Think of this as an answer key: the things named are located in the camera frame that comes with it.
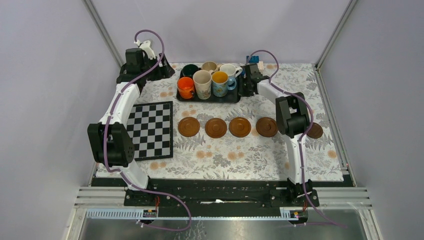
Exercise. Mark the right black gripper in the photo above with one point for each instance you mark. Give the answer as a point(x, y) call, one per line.
point(243, 93)

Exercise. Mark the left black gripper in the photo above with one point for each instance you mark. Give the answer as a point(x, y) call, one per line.
point(163, 72)

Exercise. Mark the black serving tray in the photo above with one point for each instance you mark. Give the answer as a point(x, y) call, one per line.
point(232, 97)

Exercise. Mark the white mug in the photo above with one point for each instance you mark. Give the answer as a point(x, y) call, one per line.
point(231, 70)

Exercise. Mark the blue mug yellow inside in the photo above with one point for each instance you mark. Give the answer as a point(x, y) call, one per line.
point(222, 83)

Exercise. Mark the brown wooden coaster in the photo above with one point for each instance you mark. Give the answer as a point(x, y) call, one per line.
point(188, 126)
point(267, 127)
point(215, 128)
point(240, 127)

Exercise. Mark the dark wooden coaster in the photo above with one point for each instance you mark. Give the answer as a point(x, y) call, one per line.
point(316, 131)

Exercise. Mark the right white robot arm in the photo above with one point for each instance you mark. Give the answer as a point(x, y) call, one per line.
point(292, 121)

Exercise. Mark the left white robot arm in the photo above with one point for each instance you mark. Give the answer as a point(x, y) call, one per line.
point(109, 139)

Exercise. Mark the dark green mug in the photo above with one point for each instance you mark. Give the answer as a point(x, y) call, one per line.
point(189, 70)

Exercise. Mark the orange mug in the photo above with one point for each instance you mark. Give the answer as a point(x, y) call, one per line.
point(186, 87)

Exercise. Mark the white lego brick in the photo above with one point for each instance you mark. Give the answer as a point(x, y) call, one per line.
point(260, 65)

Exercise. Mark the blue lego brick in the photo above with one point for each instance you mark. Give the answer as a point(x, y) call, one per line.
point(254, 59)

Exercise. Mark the tall cream floral mug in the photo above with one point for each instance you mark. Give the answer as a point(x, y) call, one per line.
point(203, 83)

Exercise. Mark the beige mug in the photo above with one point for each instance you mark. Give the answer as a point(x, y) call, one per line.
point(210, 66)

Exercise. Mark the black white chessboard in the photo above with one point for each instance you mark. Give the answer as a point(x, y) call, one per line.
point(150, 126)

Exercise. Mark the floral table cloth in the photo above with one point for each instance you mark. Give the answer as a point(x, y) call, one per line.
point(253, 157)

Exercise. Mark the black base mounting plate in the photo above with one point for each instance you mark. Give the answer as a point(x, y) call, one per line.
point(211, 198)

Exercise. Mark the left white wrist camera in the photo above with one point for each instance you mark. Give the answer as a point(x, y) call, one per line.
point(147, 47)

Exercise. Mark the white slotted cable duct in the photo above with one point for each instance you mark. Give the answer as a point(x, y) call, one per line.
point(142, 214)

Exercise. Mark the aluminium frame rail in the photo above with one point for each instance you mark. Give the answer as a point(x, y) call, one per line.
point(335, 198)

